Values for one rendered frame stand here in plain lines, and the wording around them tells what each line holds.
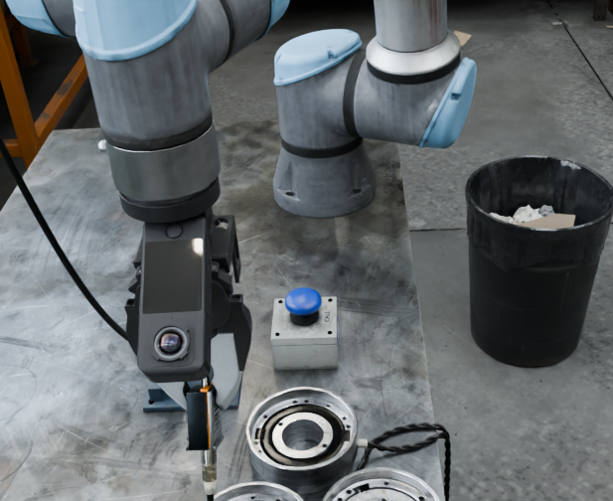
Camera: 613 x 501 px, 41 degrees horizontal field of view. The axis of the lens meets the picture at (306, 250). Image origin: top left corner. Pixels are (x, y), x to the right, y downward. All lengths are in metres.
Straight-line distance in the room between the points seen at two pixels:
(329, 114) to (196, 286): 0.56
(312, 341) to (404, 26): 0.38
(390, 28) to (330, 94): 0.13
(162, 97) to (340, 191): 0.64
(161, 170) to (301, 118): 0.57
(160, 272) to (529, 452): 1.44
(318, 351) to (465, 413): 1.12
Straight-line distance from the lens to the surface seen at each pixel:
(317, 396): 0.83
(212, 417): 0.68
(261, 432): 0.80
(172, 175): 0.55
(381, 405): 0.86
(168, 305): 0.56
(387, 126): 1.06
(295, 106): 1.10
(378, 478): 0.76
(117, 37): 0.51
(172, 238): 0.58
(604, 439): 1.98
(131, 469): 0.84
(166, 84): 0.52
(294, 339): 0.88
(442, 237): 2.55
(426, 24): 0.99
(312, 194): 1.14
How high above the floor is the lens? 1.41
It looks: 34 degrees down
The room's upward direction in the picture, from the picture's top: 5 degrees counter-clockwise
